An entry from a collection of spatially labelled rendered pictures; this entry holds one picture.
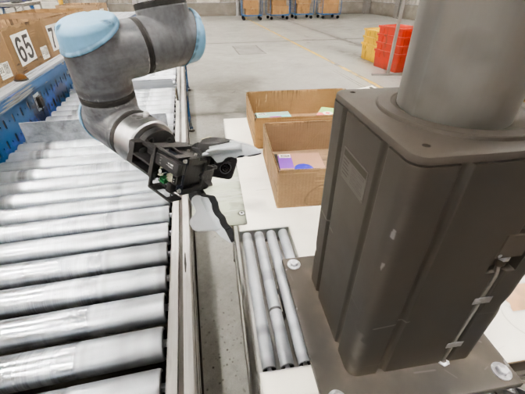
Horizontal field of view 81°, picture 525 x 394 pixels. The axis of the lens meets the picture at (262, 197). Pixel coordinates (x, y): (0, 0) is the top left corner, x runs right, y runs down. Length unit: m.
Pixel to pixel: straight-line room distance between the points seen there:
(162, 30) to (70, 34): 0.14
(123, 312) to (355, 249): 0.38
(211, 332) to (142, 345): 0.89
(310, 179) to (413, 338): 0.38
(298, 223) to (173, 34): 0.43
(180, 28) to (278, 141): 0.46
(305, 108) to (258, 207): 0.64
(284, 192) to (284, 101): 0.61
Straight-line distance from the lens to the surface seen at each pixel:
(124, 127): 0.56
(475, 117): 0.33
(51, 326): 0.61
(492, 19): 0.31
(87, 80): 0.57
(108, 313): 0.58
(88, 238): 0.73
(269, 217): 0.69
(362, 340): 0.41
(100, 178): 0.95
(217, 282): 1.55
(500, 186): 0.31
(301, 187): 0.70
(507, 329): 0.63
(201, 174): 0.49
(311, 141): 0.96
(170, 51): 0.61
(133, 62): 0.58
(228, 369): 1.32
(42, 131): 1.27
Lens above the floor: 1.18
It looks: 34 degrees down
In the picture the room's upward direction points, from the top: straight up
